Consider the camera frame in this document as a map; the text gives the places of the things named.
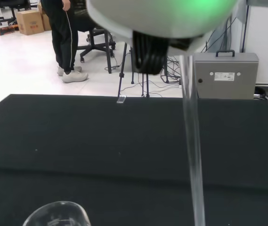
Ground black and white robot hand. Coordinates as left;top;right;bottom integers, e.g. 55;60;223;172
86;0;241;76

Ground black tripod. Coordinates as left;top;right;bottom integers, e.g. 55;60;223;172
117;42;151;98

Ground black office chair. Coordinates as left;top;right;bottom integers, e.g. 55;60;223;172
72;0;117;74
0;0;39;26

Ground grey control box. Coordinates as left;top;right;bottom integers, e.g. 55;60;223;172
194;50;259;100

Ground person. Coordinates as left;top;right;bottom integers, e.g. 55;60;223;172
41;0;89;84

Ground small cardboard box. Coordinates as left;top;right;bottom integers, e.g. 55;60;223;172
37;2;52;32

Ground large cardboard box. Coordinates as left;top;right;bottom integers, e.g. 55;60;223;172
16;9;45;36

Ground black bench cloth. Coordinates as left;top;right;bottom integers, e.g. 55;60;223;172
0;93;268;226

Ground flat orange black box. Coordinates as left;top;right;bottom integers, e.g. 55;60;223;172
0;25;19;36

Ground clear glass beaker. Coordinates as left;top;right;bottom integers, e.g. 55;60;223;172
22;201;92;226

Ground black floor cables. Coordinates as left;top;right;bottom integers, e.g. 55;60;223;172
104;56;184;97

